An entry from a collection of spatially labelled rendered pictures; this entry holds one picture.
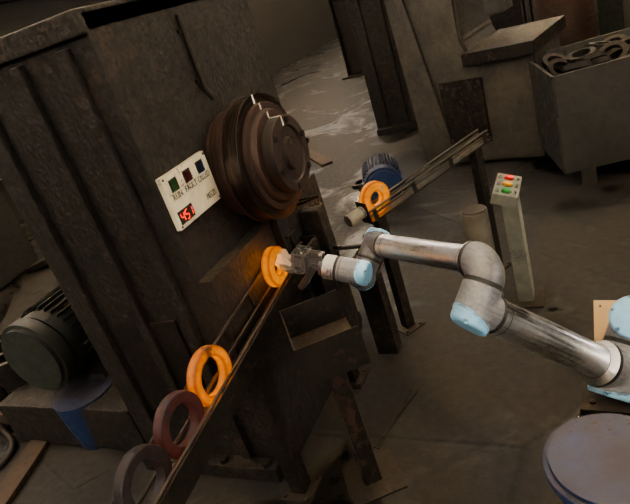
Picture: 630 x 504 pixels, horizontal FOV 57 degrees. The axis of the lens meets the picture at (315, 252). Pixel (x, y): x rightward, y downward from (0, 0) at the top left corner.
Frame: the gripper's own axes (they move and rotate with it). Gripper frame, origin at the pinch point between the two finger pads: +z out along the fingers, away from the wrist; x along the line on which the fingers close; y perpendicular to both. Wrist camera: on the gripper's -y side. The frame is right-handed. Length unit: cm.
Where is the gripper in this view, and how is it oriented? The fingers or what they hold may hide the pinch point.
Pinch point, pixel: (274, 262)
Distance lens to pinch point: 217.8
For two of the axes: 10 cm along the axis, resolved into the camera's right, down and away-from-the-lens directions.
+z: -9.3, -1.6, 3.3
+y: -0.3, -8.6, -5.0
